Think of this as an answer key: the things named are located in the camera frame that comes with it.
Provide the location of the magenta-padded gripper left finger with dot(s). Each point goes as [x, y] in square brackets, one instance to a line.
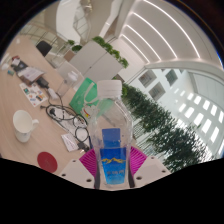
[78, 173]

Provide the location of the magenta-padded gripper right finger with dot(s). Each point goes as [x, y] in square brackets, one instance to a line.
[150, 171]

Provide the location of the clear water bottle blue label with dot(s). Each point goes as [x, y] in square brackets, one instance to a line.
[111, 133]

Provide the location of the white printed card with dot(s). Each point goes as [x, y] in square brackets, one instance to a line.
[69, 142]

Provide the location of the flat round red coaster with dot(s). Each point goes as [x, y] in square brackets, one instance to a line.
[47, 162]

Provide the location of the white ceramic mug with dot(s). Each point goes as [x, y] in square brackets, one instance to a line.
[22, 128]

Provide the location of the green tote bag cat print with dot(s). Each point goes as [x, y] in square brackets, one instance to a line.
[81, 96]

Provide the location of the colourful sticker sheet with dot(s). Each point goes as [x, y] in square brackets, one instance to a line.
[33, 95]

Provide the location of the dark notebook with white paper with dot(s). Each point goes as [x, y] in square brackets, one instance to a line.
[30, 74]

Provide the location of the white planter cabinet with plants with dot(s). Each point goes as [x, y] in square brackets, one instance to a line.
[95, 61]

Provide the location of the small green potted plants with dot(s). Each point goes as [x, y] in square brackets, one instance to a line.
[75, 46]

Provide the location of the black office chair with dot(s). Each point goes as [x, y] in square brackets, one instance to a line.
[44, 48]

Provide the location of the ceiling light strips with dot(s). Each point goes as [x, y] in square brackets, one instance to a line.
[156, 30]

